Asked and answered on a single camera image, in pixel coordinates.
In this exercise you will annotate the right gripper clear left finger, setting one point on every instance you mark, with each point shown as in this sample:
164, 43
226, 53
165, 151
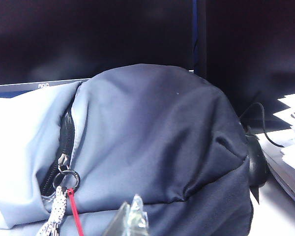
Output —
120, 221

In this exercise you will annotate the right gripper clear right finger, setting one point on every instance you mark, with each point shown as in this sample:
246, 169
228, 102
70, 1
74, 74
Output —
137, 216

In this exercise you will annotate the gray blue backpack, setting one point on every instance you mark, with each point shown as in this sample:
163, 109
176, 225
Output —
150, 123

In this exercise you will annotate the red plastic tie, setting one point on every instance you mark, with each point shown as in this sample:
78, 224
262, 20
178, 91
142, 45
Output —
75, 214

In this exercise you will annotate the gray flat book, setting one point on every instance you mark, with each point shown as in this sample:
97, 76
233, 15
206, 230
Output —
285, 177

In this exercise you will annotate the white HP paper sheet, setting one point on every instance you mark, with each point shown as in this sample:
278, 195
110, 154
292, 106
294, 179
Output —
291, 116

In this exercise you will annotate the black AOC monitor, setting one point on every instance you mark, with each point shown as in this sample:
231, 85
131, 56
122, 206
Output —
88, 37

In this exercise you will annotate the black HSO monitor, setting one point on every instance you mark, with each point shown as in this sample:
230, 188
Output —
255, 49

